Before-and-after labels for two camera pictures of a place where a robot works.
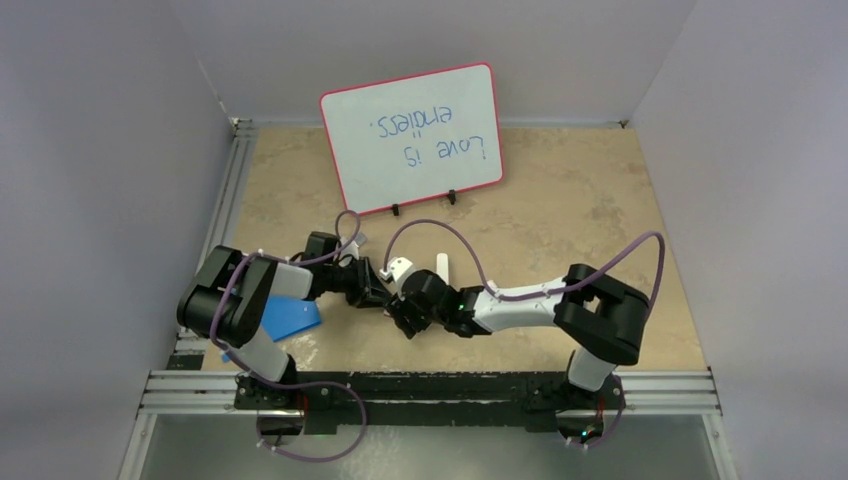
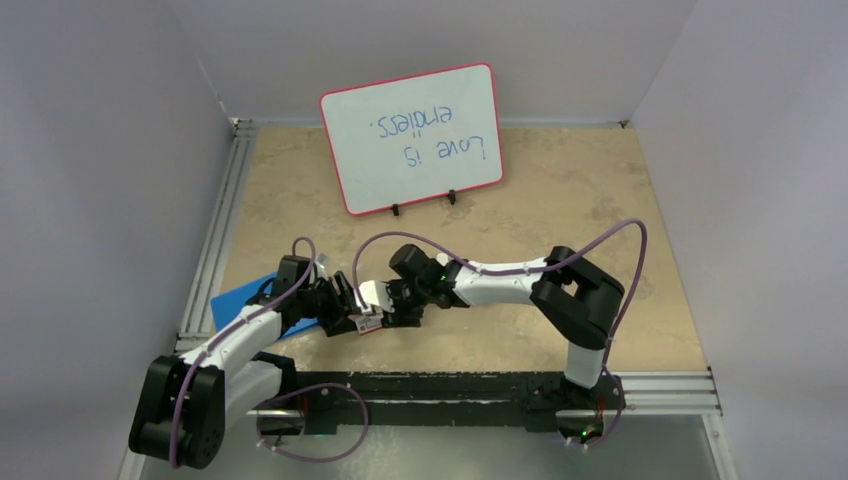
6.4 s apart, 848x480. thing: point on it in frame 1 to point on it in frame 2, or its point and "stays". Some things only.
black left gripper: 368,290 to 342,305
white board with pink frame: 417,138 stays
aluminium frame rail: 178,390 stays
